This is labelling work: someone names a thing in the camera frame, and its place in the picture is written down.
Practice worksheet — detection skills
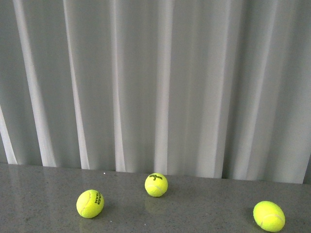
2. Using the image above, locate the Head Team tennis ball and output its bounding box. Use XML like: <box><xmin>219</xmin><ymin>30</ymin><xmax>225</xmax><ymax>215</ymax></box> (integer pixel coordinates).
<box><xmin>76</xmin><ymin>189</ymin><xmax>104</xmax><ymax>218</ymax></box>

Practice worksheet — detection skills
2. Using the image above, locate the Wilson 3 tennis ball near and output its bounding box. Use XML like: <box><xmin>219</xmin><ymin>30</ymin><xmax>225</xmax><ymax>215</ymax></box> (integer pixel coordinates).
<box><xmin>253</xmin><ymin>200</ymin><xmax>286</xmax><ymax>233</ymax></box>

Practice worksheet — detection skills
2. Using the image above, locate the Wilson 3 tennis ball far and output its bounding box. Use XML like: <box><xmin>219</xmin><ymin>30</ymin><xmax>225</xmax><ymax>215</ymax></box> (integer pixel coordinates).
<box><xmin>144</xmin><ymin>173</ymin><xmax>168</xmax><ymax>197</ymax></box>

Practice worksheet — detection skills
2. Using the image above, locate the white pleated curtain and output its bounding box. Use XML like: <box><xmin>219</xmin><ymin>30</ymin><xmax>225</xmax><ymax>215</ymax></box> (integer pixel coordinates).
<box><xmin>0</xmin><ymin>0</ymin><xmax>311</xmax><ymax>183</ymax></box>

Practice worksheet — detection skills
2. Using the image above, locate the wilson 3 tennis ball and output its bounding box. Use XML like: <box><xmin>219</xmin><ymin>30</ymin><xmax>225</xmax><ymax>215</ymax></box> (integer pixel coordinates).
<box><xmin>144</xmin><ymin>173</ymin><xmax>168</xmax><ymax>197</ymax></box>
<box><xmin>253</xmin><ymin>200</ymin><xmax>286</xmax><ymax>233</ymax></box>

